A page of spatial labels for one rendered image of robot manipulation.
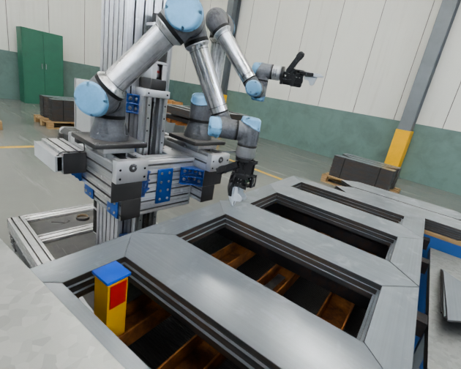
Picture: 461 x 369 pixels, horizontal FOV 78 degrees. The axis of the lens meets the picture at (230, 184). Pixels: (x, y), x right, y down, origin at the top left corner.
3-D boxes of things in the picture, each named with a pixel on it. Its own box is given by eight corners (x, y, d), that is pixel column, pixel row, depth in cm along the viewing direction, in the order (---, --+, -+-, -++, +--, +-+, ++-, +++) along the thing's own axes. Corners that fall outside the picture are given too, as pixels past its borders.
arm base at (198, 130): (178, 134, 155) (180, 115, 152) (198, 134, 167) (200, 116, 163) (196, 140, 146) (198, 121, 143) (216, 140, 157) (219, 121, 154)
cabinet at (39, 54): (25, 103, 798) (20, 25, 737) (20, 100, 827) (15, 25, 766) (64, 105, 872) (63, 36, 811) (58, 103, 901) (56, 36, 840)
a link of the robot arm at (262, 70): (252, 78, 157) (255, 61, 154) (271, 81, 155) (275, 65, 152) (249, 77, 150) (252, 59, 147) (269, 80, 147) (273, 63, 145)
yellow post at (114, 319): (124, 341, 71) (128, 277, 65) (105, 354, 67) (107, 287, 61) (112, 330, 73) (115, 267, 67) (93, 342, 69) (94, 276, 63)
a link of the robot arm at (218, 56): (194, 116, 160) (208, 6, 143) (203, 115, 174) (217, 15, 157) (214, 119, 158) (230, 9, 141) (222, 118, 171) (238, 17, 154)
